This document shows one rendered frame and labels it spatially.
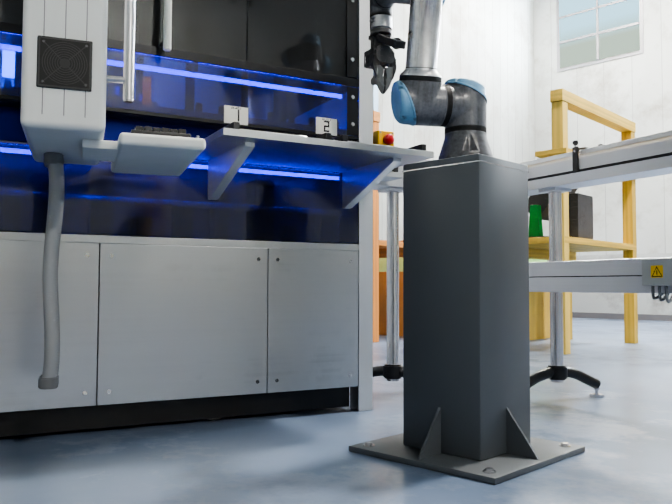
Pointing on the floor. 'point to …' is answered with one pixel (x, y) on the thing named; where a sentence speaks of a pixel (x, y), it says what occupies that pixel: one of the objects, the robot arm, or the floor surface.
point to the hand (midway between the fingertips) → (384, 89)
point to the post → (362, 397)
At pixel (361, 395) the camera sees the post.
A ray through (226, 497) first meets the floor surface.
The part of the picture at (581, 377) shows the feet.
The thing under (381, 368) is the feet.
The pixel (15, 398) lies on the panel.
